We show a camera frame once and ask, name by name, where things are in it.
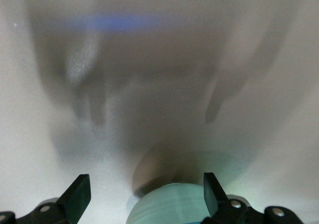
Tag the light green bowl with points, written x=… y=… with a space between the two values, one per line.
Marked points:
x=169 y=204

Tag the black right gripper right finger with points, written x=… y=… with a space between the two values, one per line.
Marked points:
x=219 y=209

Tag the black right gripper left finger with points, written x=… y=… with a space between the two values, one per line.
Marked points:
x=72 y=204

